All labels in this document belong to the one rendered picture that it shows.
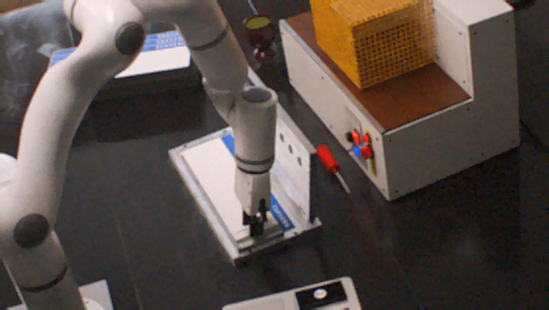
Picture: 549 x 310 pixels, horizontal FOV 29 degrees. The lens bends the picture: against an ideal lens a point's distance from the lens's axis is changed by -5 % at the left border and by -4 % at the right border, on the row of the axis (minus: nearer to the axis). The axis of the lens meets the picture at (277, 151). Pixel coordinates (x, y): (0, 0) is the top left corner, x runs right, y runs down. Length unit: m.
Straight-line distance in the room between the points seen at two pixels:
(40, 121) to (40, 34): 1.44
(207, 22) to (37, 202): 0.45
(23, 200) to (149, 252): 0.57
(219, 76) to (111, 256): 0.57
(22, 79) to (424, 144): 1.30
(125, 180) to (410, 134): 0.72
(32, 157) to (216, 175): 0.72
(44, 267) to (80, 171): 0.69
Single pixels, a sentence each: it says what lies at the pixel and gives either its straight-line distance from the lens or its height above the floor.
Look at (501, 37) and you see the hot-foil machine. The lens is 2.34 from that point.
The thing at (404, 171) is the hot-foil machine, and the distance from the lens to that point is 2.38.
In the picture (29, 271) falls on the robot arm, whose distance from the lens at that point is 2.07.
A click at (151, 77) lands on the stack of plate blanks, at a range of 2.90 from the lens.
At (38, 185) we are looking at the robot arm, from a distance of 1.94.
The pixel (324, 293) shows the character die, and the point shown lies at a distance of 2.21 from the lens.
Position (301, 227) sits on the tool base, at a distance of 2.36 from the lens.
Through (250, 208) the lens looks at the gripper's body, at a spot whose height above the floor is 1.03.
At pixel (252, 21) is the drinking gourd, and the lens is 2.93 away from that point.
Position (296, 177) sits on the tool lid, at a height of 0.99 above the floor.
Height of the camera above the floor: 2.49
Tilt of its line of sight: 37 degrees down
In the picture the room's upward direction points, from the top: 11 degrees counter-clockwise
